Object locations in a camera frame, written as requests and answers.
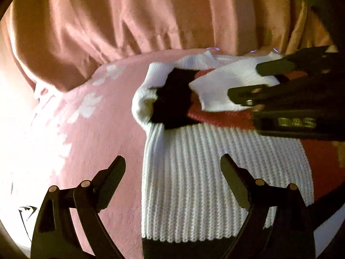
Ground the orange curtain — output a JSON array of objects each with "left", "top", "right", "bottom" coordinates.
[{"left": 0, "top": 0, "right": 339, "bottom": 93}]

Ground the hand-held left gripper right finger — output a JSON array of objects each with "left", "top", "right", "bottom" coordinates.
[{"left": 220, "top": 153, "right": 315, "bottom": 259}]

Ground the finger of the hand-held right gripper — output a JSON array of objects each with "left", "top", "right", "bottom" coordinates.
[
  {"left": 228, "top": 71, "right": 345, "bottom": 110},
  {"left": 256, "top": 46, "right": 338, "bottom": 76}
]

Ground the white red black knit sweater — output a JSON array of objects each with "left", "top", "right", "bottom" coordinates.
[{"left": 132, "top": 50, "right": 345, "bottom": 259}]

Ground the pink floral bedsheet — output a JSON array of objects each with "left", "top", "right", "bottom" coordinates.
[{"left": 0, "top": 48, "right": 345, "bottom": 259}]

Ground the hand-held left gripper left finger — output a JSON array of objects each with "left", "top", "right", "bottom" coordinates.
[{"left": 30, "top": 155, "right": 127, "bottom": 259}]

